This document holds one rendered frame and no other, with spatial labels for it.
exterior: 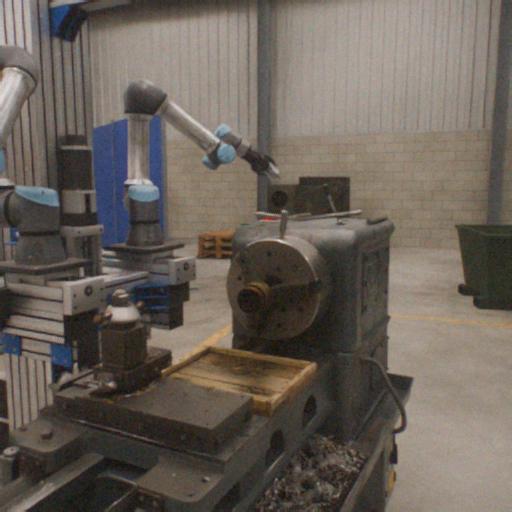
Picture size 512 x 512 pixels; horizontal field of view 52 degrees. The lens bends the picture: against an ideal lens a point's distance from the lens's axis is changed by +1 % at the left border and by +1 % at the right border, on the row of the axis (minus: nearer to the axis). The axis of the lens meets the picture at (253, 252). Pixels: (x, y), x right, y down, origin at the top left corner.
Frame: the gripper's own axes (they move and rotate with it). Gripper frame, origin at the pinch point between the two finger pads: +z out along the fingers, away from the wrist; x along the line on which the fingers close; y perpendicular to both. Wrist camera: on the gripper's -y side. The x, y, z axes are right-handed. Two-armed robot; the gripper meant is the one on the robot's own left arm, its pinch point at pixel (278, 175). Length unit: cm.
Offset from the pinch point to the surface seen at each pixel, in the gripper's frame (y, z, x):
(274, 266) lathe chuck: 91, -12, 2
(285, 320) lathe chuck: 99, -1, -7
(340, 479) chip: 131, 29, -22
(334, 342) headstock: 95, 20, -6
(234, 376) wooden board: 119, -11, -19
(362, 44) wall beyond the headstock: -942, 263, 82
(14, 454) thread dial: 154, -54, -35
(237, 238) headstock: 66, -18, -9
